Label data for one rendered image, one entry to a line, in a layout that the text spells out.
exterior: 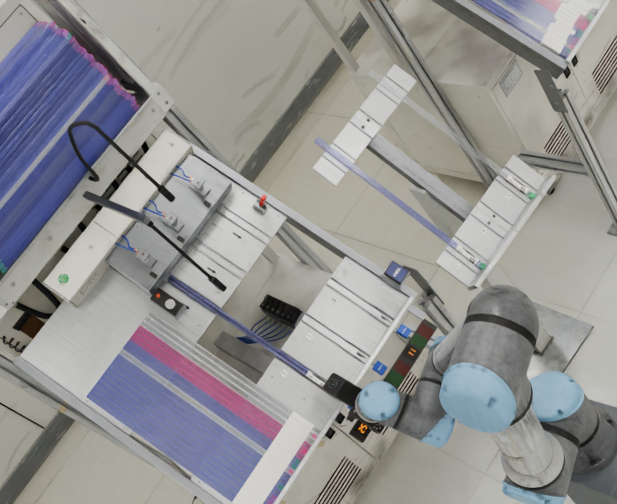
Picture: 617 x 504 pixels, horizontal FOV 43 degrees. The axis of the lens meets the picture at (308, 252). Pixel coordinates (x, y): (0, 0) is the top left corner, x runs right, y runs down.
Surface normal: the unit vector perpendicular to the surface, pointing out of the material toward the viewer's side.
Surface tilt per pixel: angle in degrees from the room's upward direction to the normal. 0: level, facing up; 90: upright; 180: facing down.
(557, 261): 0
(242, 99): 90
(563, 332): 0
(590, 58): 90
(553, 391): 7
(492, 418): 82
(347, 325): 43
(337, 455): 90
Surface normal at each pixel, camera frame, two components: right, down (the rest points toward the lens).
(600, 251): -0.54, -0.56
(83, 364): 0.04, -0.25
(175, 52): 0.63, 0.23
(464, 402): -0.44, 0.75
